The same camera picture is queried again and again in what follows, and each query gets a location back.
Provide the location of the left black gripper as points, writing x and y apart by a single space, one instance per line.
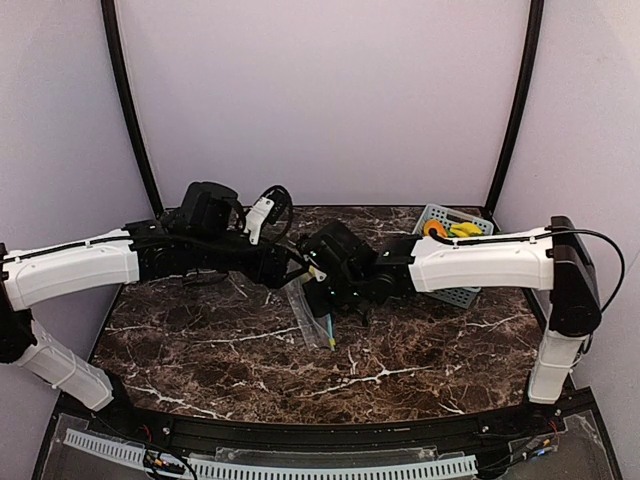
279 265

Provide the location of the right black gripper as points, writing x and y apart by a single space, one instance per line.
325 295

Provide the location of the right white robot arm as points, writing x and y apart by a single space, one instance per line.
553 258

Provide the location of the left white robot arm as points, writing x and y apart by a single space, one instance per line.
139 252

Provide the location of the small orange toy fruit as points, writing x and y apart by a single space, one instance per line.
434 226

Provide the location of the light blue perforated basket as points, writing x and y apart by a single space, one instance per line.
450 285

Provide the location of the yellow toy banana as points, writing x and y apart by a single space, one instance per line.
466 230

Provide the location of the black front rail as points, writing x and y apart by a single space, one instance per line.
490 430

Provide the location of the white slotted cable duct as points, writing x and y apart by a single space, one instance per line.
229 463

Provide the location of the right black frame post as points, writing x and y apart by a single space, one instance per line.
520 97

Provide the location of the black frame post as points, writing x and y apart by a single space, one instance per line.
520 97
127 105

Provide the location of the left black frame post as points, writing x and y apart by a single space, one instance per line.
127 105

